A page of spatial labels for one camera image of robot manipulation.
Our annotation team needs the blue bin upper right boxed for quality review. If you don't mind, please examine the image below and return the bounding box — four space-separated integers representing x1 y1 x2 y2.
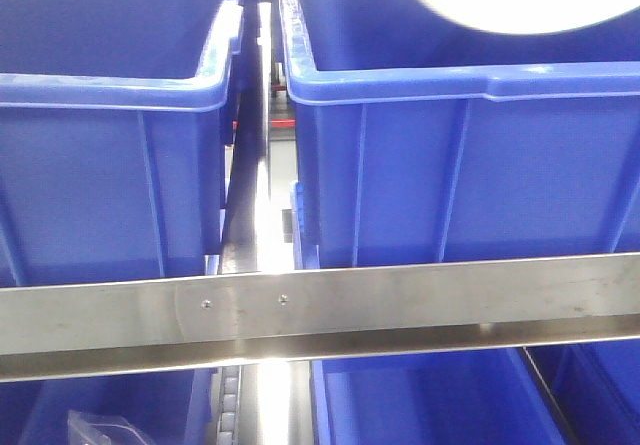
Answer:
279 0 639 268

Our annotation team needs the stainless steel shelf rack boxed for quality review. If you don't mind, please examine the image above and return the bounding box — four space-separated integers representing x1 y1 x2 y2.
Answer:
0 0 640 445

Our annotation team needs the blue bin lower right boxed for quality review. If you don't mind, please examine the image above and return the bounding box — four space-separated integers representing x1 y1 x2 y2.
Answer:
529 339 639 444

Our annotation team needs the blue bin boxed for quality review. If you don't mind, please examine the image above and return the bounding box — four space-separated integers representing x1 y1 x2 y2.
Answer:
1 0 243 287
529 339 639 444
1 369 213 444
279 0 639 268
311 348 566 444

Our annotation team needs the clear plastic bag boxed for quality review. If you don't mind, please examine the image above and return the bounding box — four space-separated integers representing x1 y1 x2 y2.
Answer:
67 410 155 445

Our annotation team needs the blue bin lower middle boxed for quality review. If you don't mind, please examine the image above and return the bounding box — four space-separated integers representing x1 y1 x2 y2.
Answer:
311 348 566 444

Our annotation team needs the blue bin upper left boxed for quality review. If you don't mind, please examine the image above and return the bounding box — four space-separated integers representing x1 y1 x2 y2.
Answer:
1 0 243 287

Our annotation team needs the blue bin lower left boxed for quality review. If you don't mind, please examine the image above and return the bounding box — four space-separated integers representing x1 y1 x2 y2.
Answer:
1 369 213 444

